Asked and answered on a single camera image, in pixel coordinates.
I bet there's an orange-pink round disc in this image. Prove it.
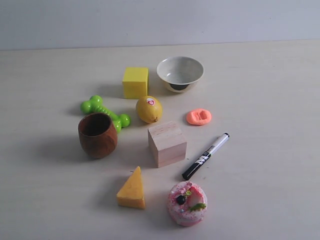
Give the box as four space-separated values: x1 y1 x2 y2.
186 108 212 126

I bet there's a yellow lemon with sticker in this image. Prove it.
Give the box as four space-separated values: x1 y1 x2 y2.
135 95 163 124

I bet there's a light wooden cube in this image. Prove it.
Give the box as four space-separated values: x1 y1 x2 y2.
147 121 187 168

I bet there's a yellow cube block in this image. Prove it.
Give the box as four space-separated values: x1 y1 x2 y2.
122 67 149 99

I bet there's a white ceramic bowl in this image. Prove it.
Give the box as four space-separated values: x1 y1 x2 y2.
156 56 204 93

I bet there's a black white marker pen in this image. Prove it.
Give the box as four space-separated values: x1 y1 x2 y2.
181 132 230 181

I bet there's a brown wooden cup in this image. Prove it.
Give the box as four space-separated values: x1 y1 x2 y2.
78 112 118 159

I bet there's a green bone dog toy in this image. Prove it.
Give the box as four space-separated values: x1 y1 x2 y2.
80 95 131 133

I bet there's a yellow cheese wedge toy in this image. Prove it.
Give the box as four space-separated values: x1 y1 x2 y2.
116 166 146 210

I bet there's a pink toy cake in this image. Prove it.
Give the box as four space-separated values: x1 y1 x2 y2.
166 181 208 227

